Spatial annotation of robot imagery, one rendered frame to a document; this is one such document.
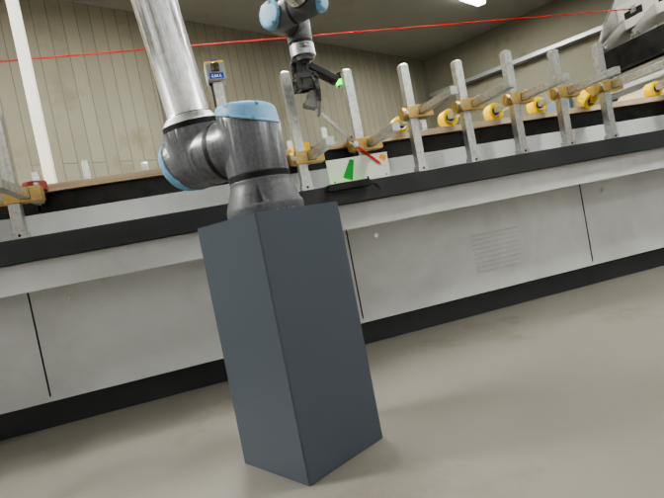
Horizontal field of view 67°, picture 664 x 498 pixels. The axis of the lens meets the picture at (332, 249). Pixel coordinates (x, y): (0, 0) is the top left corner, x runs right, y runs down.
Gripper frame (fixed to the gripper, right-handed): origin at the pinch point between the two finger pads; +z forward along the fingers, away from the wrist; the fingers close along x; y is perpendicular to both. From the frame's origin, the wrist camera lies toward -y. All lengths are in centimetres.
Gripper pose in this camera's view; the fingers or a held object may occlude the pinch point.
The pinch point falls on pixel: (319, 113)
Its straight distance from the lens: 189.0
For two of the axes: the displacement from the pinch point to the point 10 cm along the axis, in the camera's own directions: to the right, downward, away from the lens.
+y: -9.4, 2.0, -2.7
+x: 2.7, -0.1, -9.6
